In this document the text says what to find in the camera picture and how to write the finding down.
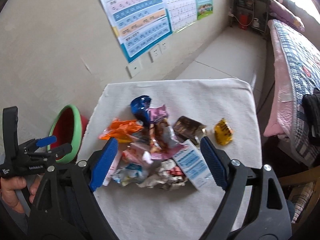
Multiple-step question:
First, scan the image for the white blue milk carton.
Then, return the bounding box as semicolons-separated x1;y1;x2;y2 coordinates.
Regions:
172;140;213;191

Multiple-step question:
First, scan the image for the orange snack wrapper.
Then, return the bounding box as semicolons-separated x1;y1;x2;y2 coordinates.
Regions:
99;118;144;144

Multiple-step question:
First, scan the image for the small yellow wrapper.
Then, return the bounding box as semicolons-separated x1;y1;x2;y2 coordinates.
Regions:
214;118;233;146

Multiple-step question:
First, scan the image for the dark brown wrapper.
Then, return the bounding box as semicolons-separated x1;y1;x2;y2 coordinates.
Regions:
173;116;207;146

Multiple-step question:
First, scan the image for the red white wrapper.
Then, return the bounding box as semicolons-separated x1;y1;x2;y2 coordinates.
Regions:
111;158;188;190

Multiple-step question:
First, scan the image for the pink brown snack wrapper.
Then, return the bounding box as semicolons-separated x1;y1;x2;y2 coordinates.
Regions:
122;104;186;165

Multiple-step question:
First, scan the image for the blue foil wrapper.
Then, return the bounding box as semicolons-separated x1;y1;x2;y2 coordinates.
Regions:
130;95;151;128

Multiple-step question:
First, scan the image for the left hand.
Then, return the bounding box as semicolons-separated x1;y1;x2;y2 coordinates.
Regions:
1;175;42;213

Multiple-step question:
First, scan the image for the red bin with green rim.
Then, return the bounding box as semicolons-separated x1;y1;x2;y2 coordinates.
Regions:
47;105;88;164

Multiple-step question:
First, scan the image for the white table cloth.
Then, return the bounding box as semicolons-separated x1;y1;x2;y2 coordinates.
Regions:
78;78;262;239

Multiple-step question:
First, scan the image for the wooden chair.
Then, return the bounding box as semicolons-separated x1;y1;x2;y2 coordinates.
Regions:
279;166;319;233

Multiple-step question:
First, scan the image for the bed with plaid quilt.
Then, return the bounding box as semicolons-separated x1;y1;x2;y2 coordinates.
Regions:
263;0;320;168

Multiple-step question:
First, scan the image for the red container on shelf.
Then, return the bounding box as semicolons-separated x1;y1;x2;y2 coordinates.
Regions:
239;14;249;30

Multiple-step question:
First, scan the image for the dark shelf unit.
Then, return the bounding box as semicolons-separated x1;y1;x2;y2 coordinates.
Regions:
228;0;271;39

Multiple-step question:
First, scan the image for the pink pillow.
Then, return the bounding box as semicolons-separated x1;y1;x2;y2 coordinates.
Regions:
270;0;305;32

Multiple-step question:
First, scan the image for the white double wall socket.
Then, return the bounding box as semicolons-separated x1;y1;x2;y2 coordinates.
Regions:
148;40;170;62

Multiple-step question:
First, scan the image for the colourful wall poster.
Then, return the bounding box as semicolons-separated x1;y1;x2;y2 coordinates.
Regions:
100;0;213;62

